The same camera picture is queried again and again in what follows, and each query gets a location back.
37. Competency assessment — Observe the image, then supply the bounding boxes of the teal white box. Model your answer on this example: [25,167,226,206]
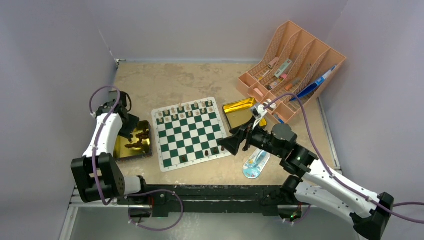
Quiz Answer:
[274,58,293,78]

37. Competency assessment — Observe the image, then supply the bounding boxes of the white chess pieces row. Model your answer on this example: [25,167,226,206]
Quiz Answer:
[151,98,219,124]

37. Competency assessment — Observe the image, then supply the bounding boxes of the dark pieces in tray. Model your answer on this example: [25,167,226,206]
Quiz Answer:
[124,130,150,149]

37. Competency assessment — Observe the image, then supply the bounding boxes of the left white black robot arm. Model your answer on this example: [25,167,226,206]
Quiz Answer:
[70,87,149,206]

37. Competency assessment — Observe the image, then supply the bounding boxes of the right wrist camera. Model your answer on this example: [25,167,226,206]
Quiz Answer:
[250,102,268,129]

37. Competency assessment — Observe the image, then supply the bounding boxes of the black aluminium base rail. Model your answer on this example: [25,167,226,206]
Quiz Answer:
[109,184,309,218]

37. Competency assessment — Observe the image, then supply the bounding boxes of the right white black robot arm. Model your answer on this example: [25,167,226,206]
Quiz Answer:
[217,122,394,240]

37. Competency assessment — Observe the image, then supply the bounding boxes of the peach plastic file organizer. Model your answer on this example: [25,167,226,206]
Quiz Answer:
[236,21,347,123]

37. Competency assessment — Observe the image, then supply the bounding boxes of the gold tin tray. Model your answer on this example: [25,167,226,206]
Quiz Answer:
[113,120,153,162]
[222,97,257,130]

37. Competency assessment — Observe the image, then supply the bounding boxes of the right gold tin tray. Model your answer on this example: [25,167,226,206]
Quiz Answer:
[222,97,257,130]

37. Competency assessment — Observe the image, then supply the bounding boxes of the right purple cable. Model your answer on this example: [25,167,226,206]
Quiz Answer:
[264,94,424,225]

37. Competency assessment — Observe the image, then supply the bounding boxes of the purple cable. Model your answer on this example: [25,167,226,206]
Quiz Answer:
[264,94,424,225]
[88,86,184,232]

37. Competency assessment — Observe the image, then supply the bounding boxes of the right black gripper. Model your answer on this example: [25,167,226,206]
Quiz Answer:
[218,115,285,158]

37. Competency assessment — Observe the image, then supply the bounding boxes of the blue packaged toy blister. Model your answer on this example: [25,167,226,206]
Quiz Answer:
[242,149,271,179]

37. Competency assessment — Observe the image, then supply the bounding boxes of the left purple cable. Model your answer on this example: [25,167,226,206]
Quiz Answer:
[88,86,184,232]

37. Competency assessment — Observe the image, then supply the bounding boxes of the green white chess board mat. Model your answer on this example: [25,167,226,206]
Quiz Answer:
[152,97,231,172]

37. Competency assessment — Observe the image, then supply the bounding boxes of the left gold tin tray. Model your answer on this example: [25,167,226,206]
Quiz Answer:
[113,120,153,162]

